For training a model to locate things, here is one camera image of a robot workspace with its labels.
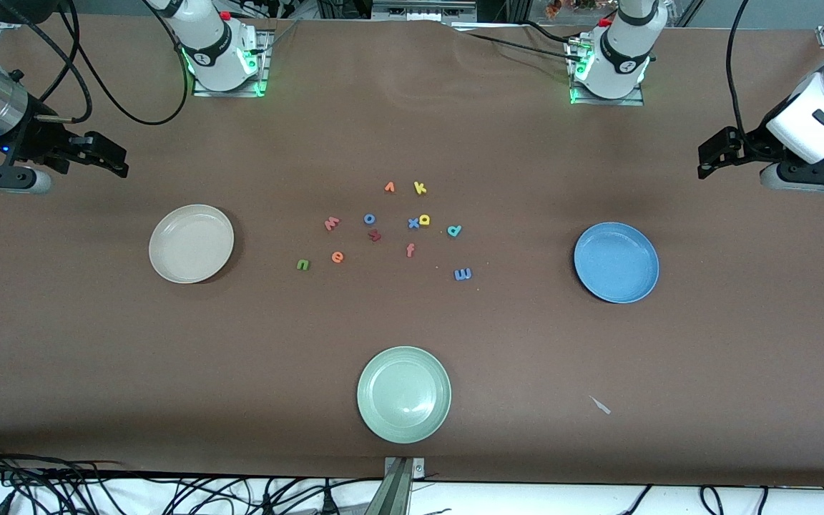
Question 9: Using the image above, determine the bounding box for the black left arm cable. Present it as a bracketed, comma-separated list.
[725, 0, 757, 147]

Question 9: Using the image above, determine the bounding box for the orange dried plant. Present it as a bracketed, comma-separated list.
[544, 0, 600, 20]

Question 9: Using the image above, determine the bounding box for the brown paper table cover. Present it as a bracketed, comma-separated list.
[0, 13, 824, 489]

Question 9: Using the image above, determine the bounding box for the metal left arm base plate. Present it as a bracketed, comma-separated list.
[568, 36, 646, 107]

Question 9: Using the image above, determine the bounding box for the grey metal table bracket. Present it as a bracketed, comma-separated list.
[382, 456, 426, 515]

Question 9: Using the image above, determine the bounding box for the pale green round plate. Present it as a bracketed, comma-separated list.
[356, 346, 452, 444]

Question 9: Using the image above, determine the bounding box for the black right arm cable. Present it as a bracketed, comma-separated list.
[26, 0, 192, 127]

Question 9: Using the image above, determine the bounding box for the blue round plate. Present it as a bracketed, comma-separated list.
[574, 222, 660, 304]

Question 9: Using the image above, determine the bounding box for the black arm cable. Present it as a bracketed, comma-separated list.
[26, 0, 192, 127]
[725, 0, 757, 147]

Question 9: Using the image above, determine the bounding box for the grey metal frame piece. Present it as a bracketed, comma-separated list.
[371, 0, 479, 23]

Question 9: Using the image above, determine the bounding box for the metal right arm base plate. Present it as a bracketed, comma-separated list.
[192, 29, 271, 98]

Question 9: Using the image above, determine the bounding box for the beige round plate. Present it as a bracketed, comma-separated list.
[149, 205, 235, 285]

